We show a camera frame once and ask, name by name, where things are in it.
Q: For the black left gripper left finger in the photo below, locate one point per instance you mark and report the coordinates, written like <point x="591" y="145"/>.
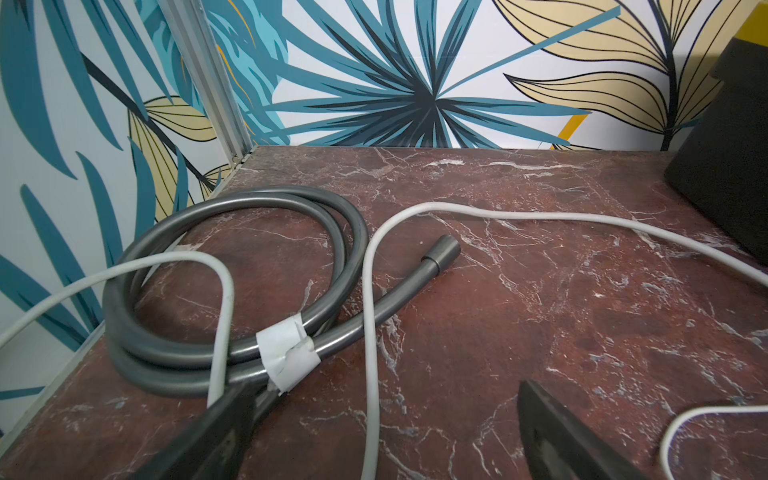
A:
<point x="213" y="446"/>

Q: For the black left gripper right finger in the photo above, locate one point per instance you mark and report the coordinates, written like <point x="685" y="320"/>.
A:
<point x="558" y="445"/>

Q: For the yellow black toolbox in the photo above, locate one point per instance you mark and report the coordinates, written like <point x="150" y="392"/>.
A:
<point x="721" y="167"/>

